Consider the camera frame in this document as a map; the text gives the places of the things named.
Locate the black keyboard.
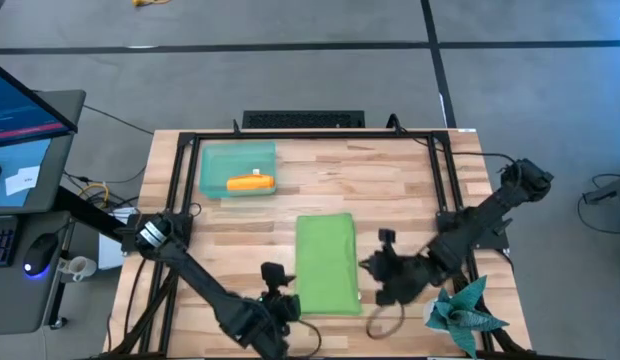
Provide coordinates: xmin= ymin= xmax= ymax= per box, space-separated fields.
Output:
xmin=241 ymin=110 xmax=366 ymax=130

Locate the black illuminated computer mouse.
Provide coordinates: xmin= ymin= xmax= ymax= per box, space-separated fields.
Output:
xmin=23 ymin=232 xmax=60 ymax=279

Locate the grey stand leg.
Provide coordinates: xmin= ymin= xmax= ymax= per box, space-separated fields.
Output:
xmin=582 ymin=173 xmax=620 ymax=219

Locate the white paper note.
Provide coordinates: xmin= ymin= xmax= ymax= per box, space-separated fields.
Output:
xmin=4 ymin=165 xmax=42 ymax=197

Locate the teal translucent plastic basket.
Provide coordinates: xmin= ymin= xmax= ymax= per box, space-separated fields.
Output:
xmin=198 ymin=140 xmax=279 ymax=200

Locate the white box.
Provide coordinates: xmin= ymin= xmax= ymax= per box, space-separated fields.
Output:
xmin=97 ymin=207 xmax=137 ymax=271

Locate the white plant pot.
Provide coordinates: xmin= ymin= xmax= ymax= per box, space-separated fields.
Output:
xmin=422 ymin=298 xmax=444 ymax=334

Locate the blue-screen computer monitor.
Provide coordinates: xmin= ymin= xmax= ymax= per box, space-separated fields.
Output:
xmin=0 ymin=59 xmax=79 ymax=150

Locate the black diagonal beam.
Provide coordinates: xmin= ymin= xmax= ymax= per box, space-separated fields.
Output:
xmin=54 ymin=185 xmax=136 ymax=242

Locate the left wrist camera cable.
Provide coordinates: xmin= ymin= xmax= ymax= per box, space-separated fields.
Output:
xmin=289 ymin=319 xmax=323 ymax=359

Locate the black floor cable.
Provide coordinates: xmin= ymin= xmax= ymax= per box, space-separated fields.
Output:
xmin=82 ymin=103 xmax=156 ymax=136

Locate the green microfiber towel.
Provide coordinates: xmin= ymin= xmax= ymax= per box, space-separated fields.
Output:
xmin=294 ymin=212 xmax=364 ymax=317

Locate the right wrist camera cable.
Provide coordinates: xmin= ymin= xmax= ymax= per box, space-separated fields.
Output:
xmin=365 ymin=301 xmax=407 ymax=341

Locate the grey desk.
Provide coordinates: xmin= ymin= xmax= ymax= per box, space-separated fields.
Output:
xmin=0 ymin=89 xmax=87 ymax=336

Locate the backlit computer keyboard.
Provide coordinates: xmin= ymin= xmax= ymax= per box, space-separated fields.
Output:
xmin=0 ymin=215 xmax=19 ymax=268

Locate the black aluminium table frame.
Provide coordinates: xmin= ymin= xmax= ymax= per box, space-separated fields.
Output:
xmin=159 ymin=128 xmax=496 ymax=357

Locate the teal artificial plant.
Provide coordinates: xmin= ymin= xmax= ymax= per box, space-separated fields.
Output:
xmin=423 ymin=275 xmax=510 ymax=360

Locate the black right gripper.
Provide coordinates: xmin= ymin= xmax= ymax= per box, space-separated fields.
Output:
xmin=358 ymin=228 xmax=441 ymax=307

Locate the thin dark arm cable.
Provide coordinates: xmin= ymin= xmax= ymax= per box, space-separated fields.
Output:
xmin=387 ymin=113 xmax=521 ymax=174

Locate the yellow coiled cable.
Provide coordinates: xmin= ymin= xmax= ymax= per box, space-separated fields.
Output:
xmin=78 ymin=182 xmax=111 ymax=209

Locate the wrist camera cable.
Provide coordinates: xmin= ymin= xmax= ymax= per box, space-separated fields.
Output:
xmin=365 ymin=301 xmax=407 ymax=341
xmin=289 ymin=319 xmax=323 ymax=359

